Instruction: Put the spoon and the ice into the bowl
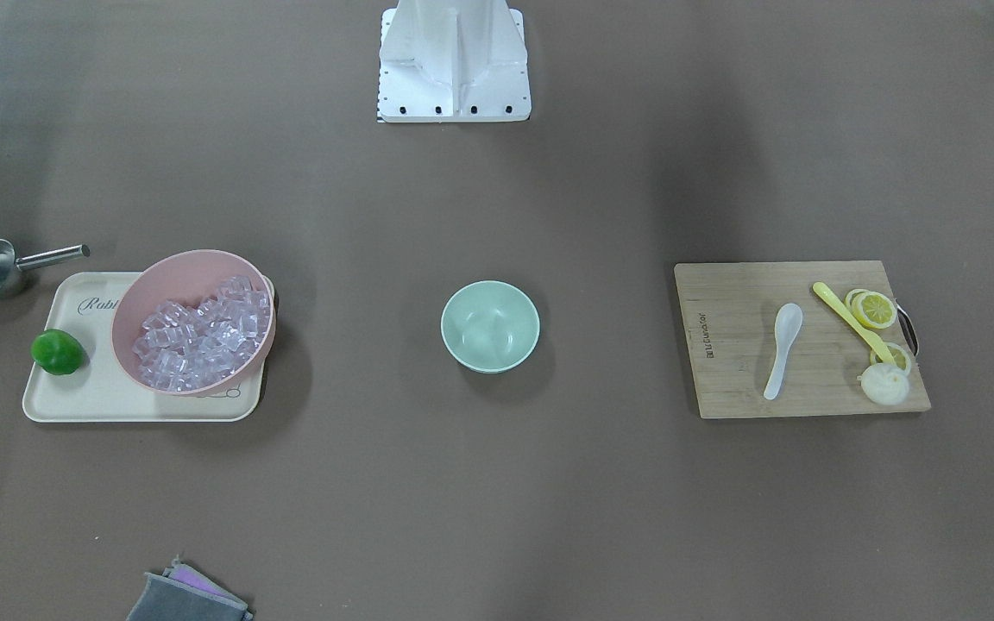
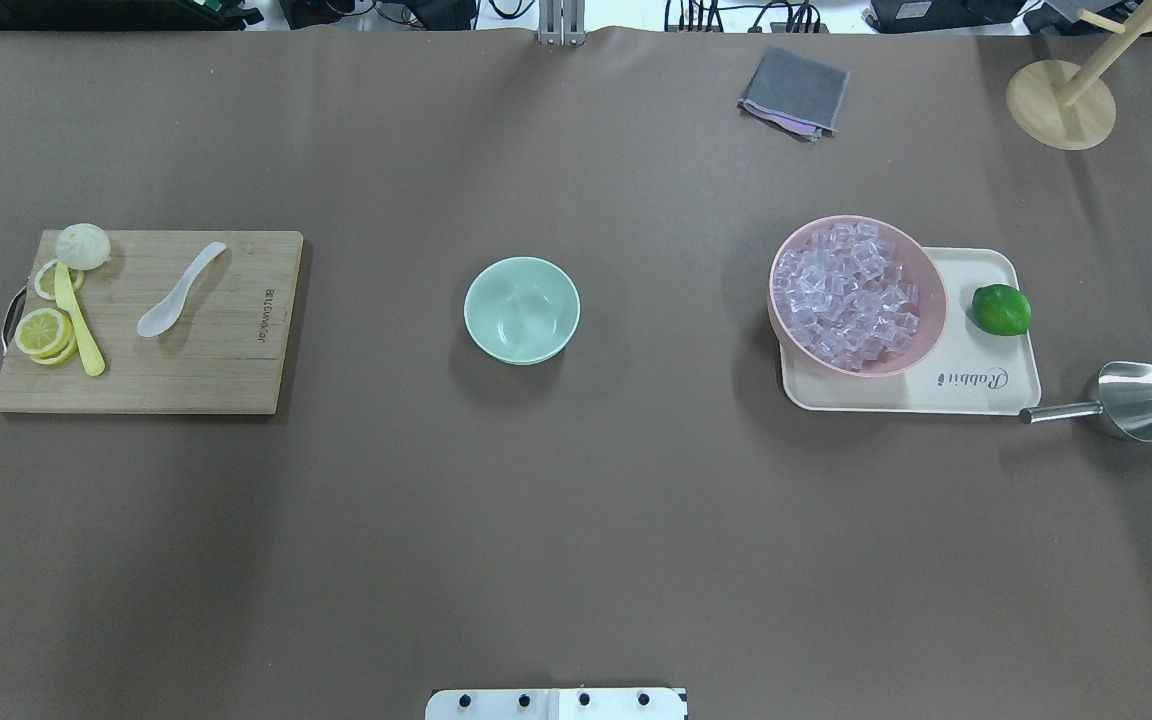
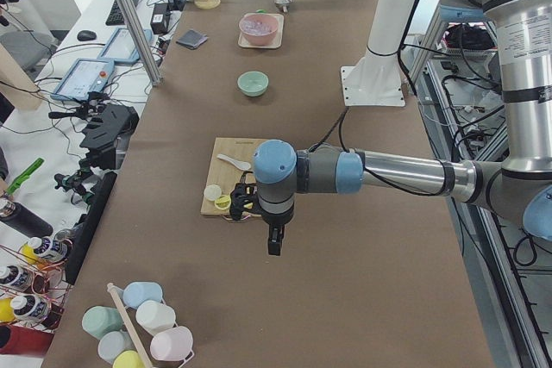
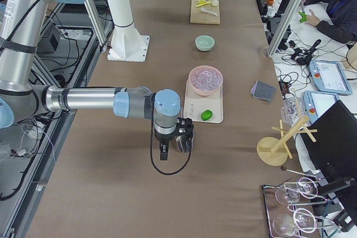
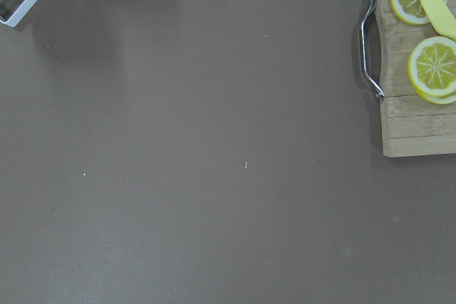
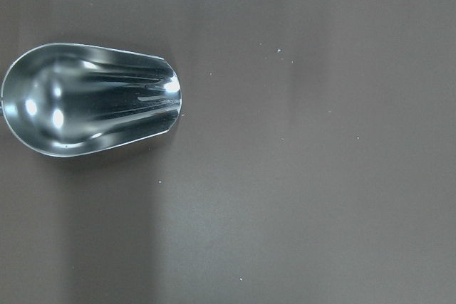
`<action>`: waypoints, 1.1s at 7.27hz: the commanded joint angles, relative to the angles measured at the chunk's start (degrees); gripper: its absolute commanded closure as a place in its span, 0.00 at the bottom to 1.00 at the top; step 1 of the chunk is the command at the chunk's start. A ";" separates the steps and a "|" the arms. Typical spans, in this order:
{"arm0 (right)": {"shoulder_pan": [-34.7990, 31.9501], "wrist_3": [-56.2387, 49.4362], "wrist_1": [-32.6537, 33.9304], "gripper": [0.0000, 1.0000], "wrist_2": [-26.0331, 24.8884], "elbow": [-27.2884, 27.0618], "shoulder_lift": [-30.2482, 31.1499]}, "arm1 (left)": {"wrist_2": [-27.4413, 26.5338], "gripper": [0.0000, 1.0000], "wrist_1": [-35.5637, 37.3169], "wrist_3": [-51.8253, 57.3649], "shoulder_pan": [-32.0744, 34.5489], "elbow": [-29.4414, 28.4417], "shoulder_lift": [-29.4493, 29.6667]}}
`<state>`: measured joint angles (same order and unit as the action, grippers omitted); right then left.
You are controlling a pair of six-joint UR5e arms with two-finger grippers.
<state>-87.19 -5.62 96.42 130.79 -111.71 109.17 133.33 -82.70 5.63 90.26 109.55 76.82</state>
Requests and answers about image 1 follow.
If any lemon slice upper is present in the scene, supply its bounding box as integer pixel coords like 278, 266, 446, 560
844, 288, 898, 331

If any pink bowl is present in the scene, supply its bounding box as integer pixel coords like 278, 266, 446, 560
110, 250, 277, 397

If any lemon slice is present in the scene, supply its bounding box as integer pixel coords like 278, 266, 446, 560
863, 342, 914, 377
844, 288, 898, 331

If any green lime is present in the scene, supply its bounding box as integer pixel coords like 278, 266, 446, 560
30, 329, 87, 376

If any white ceramic spoon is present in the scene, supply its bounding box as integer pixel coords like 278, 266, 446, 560
763, 303, 804, 401

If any pile of clear ice cubes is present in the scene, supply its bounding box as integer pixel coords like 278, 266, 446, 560
133, 275, 274, 392

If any white onion half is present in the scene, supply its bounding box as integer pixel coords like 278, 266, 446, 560
859, 362, 910, 405

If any grey folded cloth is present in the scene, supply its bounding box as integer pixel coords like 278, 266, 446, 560
127, 558, 254, 620

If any mint green bowl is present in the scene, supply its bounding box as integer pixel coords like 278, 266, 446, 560
439, 280, 542, 374

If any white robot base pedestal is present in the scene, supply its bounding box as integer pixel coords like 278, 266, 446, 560
376, 1, 532, 123

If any yellow plastic spoon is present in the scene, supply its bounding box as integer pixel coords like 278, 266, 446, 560
811, 280, 896, 363

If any lemon slice lower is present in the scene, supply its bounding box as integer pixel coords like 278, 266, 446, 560
863, 342, 914, 377

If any cream rectangular tray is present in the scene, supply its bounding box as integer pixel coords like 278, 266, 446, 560
22, 272, 264, 423

